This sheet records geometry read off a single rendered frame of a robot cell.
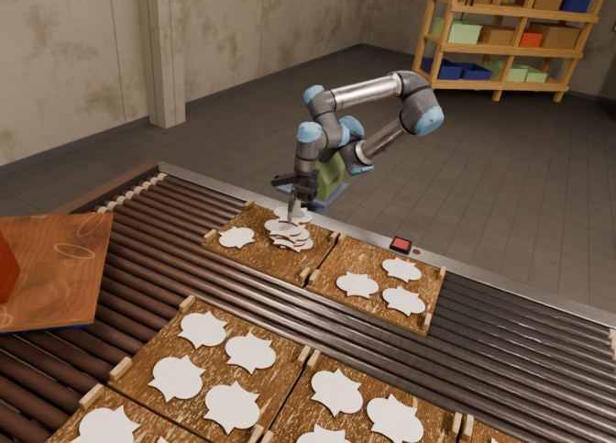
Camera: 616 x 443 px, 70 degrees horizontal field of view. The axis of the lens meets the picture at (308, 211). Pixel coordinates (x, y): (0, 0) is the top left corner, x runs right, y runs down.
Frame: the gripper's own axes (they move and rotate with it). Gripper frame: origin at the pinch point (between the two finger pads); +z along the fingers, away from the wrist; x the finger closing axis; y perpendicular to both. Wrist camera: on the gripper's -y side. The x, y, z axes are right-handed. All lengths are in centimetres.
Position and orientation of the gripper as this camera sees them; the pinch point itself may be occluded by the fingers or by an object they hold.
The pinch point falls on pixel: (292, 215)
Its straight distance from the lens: 161.8
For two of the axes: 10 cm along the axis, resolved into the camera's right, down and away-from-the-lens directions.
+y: 9.5, 2.6, -1.8
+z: -1.2, 8.3, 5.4
